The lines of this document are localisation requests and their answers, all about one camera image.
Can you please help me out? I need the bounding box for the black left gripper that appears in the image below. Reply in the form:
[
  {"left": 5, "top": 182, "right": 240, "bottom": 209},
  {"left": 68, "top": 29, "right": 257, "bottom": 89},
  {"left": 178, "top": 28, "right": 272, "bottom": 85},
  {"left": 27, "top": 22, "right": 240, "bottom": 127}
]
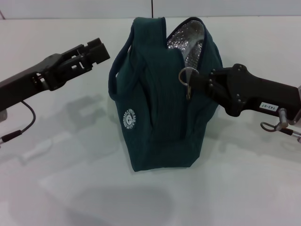
[{"left": 0, "top": 38, "right": 111, "bottom": 111}]

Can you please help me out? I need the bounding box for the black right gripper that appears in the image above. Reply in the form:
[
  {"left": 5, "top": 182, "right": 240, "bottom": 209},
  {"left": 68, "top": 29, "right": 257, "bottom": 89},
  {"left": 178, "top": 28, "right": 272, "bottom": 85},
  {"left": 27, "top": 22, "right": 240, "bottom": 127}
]
[{"left": 190, "top": 63, "right": 301, "bottom": 118}]

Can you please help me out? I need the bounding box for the dark teal insulated lunch bag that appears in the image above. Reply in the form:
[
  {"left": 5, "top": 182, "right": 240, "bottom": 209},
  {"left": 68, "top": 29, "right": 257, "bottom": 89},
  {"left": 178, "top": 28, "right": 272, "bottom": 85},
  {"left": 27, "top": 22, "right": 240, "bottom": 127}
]
[{"left": 108, "top": 16, "right": 222, "bottom": 173}]

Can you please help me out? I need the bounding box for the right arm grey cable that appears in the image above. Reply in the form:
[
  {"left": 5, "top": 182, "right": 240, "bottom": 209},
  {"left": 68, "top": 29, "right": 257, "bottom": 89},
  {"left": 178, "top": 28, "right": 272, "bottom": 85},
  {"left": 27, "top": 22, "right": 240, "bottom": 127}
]
[{"left": 260, "top": 107, "right": 301, "bottom": 143}]

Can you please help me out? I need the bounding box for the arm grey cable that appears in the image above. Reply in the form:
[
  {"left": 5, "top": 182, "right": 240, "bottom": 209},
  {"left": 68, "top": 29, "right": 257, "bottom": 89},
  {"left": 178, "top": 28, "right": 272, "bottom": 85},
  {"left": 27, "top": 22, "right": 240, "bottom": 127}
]
[
  {"left": 0, "top": 101, "right": 36, "bottom": 144},
  {"left": 260, "top": 107, "right": 301, "bottom": 143}
]

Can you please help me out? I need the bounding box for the left arm grey cable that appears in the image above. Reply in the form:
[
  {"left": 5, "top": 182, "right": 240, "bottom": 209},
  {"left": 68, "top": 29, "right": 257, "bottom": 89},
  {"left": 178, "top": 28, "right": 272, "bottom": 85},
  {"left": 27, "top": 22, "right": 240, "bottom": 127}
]
[{"left": 0, "top": 101, "right": 36, "bottom": 144}]

